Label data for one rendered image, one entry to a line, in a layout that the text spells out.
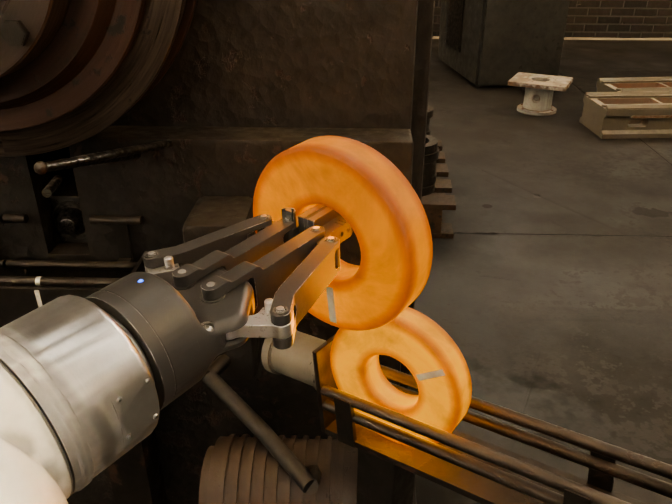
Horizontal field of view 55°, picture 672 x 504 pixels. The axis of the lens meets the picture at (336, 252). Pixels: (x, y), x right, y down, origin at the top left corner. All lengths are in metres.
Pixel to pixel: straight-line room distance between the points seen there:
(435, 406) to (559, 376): 1.27
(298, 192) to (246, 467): 0.44
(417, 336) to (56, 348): 0.38
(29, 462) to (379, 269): 0.27
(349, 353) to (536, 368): 1.27
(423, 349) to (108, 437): 0.36
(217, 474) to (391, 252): 0.47
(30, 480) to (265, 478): 0.55
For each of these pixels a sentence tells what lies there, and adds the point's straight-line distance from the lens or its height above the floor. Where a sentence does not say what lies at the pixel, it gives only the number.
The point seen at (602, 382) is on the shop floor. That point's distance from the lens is 1.93.
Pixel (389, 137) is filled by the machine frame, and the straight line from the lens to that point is 0.85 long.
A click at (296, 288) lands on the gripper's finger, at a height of 0.93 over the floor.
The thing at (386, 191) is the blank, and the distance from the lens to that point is 0.44.
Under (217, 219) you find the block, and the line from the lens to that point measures 0.80.
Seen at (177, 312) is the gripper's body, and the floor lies 0.94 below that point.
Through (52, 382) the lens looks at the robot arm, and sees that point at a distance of 0.32.
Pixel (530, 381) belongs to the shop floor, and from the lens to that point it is 1.87.
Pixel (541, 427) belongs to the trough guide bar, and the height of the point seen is 0.70.
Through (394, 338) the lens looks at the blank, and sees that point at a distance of 0.64.
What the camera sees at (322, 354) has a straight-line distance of 0.70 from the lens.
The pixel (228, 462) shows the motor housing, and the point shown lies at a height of 0.53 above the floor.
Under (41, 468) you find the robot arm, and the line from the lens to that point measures 0.32.
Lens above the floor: 1.13
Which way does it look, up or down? 28 degrees down
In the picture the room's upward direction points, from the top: straight up
